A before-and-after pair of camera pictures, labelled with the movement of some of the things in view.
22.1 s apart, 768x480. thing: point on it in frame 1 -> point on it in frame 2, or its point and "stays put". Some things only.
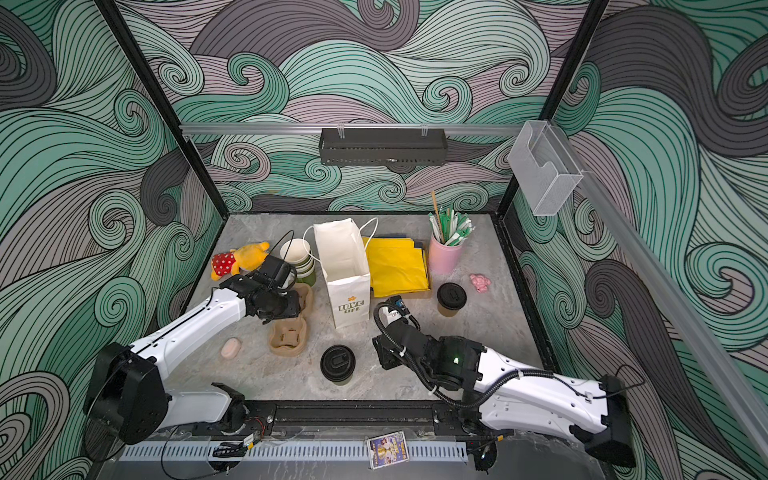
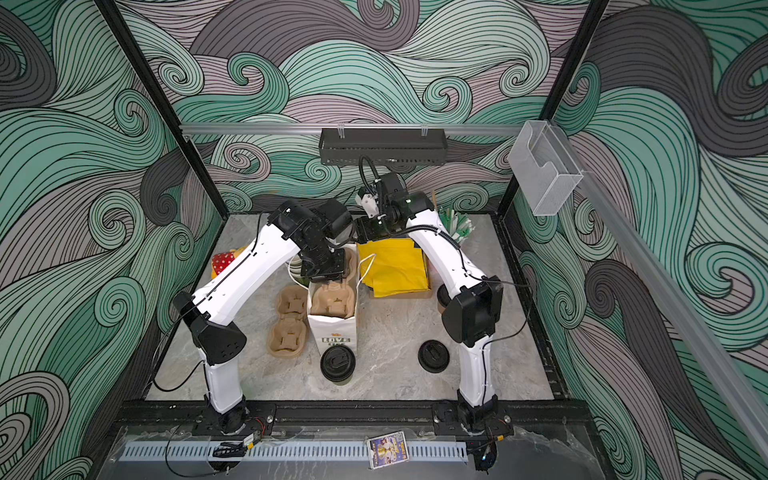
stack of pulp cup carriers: (288, 335) stays put
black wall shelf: (383, 146) stays put
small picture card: (387, 450) stays put
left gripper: (293, 307) -> (335, 276)
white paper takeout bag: (342, 253) -> (332, 331)
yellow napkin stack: (395, 265) stays put
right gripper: (384, 351) -> (367, 230)
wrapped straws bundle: (451, 227) stays put
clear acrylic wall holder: (541, 168) stays put
